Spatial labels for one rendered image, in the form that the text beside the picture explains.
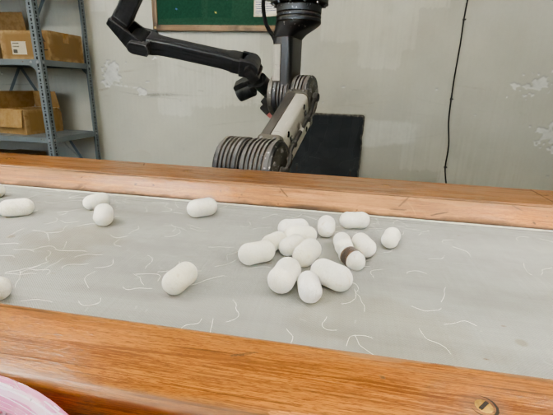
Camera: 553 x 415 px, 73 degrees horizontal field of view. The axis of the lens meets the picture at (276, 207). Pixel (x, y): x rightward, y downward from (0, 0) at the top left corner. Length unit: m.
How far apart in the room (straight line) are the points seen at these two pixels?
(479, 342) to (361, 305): 0.08
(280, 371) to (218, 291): 0.13
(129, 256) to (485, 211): 0.42
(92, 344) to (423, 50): 2.30
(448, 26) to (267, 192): 2.02
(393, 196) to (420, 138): 1.91
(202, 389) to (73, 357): 0.07
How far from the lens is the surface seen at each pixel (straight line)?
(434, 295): 0.33
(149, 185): 0.57
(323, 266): 0.31
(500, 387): 0.22
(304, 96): 0.91
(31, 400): 0.20
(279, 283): 0.29
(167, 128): 2.68
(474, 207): 0.54
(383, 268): 0.36
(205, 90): 2.55
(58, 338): 0.24
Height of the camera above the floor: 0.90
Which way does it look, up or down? 18 degrees down
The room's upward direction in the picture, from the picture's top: 2 degrees clockwise
